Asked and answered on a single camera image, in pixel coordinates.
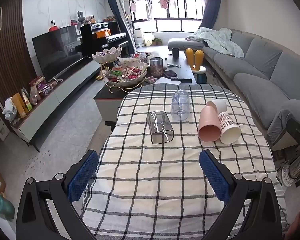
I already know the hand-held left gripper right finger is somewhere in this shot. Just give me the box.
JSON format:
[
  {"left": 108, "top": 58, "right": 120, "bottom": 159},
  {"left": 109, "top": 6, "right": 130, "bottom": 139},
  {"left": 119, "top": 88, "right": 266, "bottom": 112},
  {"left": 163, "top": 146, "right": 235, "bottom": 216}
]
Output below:
[{"left": 199, "top": 149, "right": 282, "bottom": 240}]

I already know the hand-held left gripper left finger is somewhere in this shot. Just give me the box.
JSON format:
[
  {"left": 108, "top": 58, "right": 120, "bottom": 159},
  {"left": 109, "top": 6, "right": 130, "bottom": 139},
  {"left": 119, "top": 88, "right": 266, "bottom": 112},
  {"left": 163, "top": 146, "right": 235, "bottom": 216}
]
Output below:
[{"left": 16, "top": 149, "right": 98, "bottom": 240}]

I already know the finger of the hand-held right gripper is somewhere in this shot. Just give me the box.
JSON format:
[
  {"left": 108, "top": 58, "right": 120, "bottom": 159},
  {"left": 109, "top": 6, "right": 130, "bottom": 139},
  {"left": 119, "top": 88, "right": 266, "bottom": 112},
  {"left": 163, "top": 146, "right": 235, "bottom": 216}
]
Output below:
[{"left": 286, "top": 117, "right": 300, "bottom": 188}]

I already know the pink plastic cup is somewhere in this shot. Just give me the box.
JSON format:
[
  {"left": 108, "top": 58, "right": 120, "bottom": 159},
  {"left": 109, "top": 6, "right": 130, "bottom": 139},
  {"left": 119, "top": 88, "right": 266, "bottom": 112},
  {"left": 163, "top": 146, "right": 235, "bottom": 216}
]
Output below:
[{"left": 198, "top": 106, "right": 222, "bottom": 142}]

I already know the dotted pattern paper cup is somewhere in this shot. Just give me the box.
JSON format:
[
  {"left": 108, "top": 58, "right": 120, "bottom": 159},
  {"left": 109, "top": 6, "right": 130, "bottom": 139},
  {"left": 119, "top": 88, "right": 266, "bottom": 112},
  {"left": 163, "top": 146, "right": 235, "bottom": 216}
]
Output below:
[{"left": 217, "top": 112, "right": 242, "bottom": 144}]

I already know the plain white cup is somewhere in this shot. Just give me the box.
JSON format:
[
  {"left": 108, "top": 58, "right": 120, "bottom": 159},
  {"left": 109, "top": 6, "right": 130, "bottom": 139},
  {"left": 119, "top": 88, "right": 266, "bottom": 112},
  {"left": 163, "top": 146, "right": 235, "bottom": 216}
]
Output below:
[{"left": 205, "top": 98, "right": 227, "bottom": 113}]

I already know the smoky square plastic cup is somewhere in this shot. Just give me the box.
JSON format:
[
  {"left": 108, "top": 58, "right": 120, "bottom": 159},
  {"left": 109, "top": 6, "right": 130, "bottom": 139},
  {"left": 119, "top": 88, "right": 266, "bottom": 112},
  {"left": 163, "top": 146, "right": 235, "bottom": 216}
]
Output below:
[{"left": 146, "top": 111, "right": 175, "bottom": 145}]

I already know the clear glass cup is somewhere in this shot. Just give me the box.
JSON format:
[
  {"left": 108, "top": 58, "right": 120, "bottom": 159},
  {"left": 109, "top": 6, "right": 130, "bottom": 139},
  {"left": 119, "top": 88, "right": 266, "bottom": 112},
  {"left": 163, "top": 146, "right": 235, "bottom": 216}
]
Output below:
[{"left": 170, "top": 89, "right": 190, "bottom": 122}]

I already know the white electric heater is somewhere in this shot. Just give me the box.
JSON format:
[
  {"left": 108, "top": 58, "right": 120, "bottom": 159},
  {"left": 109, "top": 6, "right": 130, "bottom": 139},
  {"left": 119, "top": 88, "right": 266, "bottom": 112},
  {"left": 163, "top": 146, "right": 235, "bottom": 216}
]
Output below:
[{"left": 277, "top": 155, "right": 300, "bottom": 188}]

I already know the black white checked tablecloth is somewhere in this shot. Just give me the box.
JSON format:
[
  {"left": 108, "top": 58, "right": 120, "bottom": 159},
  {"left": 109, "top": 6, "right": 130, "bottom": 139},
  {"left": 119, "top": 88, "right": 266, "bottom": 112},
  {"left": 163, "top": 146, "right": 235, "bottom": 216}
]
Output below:
[{"left": 80, "top": 83, "right": 288, "bottom": 240}]

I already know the grey corner sofa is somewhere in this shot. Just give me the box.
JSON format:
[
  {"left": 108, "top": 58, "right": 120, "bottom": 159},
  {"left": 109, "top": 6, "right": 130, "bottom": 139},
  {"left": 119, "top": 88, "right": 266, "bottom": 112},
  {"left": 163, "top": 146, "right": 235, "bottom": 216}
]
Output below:
[{"left": 167, "top": 27, "right": 300, "bottom": 151}]

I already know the green plastic bag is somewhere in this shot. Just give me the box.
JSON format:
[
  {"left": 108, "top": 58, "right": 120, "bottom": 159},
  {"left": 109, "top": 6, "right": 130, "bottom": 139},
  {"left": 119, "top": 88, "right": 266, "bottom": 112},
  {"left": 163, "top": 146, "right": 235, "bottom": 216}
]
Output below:
[{"left": 0, "top": 190, "right": 15, "bottom": 218}]

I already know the grey television cabinet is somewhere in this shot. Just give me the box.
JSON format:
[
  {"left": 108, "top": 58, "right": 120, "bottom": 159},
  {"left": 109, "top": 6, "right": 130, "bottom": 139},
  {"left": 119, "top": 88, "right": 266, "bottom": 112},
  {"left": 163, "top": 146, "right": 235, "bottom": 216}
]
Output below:
[{"left": 11, "top": 60, "right": 103, "bottom": 153}]

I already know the dark coffee table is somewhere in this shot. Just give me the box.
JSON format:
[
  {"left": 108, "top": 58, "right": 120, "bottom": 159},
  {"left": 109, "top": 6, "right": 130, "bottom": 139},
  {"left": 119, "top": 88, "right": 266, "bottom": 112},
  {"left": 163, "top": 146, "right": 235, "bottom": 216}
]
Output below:
[{"left": 94, "top": 51, "right": 197, "bottom": 133}]

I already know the row of snack packets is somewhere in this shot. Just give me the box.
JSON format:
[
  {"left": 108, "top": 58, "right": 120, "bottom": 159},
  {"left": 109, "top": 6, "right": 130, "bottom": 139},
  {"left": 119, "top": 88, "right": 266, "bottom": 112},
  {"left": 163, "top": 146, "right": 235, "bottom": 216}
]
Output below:
[{"left": 10, "top": 76, "right": 58, "bottom": 119}]

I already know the white plastic bag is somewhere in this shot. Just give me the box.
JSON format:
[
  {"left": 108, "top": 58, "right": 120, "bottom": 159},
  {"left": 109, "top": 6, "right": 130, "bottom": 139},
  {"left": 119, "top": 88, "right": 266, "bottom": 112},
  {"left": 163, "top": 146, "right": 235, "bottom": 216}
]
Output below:
[{"left": 3, "top": 97, "right": 17, "bottom": 121}]

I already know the white sheet of paper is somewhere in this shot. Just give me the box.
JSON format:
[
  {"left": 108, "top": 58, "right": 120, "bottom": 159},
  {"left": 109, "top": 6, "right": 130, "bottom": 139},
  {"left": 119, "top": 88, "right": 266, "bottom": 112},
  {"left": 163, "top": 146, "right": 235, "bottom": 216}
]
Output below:
[{"left": 154, "top": 76, "right": 183, "bottom": 85}]

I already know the white tiered snack bowl stand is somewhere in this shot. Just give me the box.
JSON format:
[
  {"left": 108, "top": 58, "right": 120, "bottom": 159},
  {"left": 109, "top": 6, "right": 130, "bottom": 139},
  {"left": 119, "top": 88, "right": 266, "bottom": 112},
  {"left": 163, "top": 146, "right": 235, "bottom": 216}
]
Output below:
[{"left": 92, "top": 46, "right": 149, "bottom": 94}]

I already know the light green blanket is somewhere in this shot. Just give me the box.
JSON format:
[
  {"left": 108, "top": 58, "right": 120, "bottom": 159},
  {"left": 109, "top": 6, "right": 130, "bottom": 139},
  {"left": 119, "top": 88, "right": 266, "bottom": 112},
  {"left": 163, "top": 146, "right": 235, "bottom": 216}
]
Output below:
[{"left": 186, "top": 27, "right": 245, "bottom": 58}]

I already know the yellow rabbit ear stool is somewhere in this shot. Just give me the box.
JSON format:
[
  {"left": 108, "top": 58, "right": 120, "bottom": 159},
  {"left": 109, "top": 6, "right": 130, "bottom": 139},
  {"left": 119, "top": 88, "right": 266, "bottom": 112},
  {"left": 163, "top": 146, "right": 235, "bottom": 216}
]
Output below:
[{"left": 185, "top": 48, "right": 206, "bottom": 83}]

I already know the glass jar with nuts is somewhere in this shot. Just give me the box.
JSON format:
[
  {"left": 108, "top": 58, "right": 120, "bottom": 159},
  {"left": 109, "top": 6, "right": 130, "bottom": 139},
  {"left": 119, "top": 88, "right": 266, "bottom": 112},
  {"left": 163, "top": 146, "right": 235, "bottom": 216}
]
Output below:
[{"left": 149, "top": 57, "right": 164, "bottom": 77}]

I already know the black flat television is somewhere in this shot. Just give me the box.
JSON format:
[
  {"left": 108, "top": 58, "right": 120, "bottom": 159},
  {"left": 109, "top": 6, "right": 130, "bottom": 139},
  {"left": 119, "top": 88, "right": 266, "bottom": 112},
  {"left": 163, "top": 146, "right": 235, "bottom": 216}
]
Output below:
[{"left": 32, "top": 25, "right": 87, "bottom": 83}]

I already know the black upright piano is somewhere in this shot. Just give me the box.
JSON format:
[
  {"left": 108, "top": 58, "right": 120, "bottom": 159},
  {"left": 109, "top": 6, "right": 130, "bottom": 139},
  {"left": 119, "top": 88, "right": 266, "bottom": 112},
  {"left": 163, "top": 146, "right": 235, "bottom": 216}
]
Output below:
[{"left": 80, "top": 21, "right": 130, "bottom": 58}]

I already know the white air purifier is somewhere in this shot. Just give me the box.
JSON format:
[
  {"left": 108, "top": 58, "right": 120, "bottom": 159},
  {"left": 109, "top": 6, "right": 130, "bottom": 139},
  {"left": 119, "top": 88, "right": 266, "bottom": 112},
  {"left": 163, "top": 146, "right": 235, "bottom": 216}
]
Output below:
[{"left": 133, "top": 29, "right": 144, "bottom": 47}]

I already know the blue curtain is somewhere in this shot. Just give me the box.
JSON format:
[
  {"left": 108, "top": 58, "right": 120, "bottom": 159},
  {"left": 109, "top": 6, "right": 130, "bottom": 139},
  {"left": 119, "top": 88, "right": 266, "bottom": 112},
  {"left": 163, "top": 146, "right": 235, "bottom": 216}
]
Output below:
[
  {"left": 202, "top": 0, "right": 222, "bottom": 29},
  {"left": 104, "top": 0, "right": 136, "bottom": 53}
]

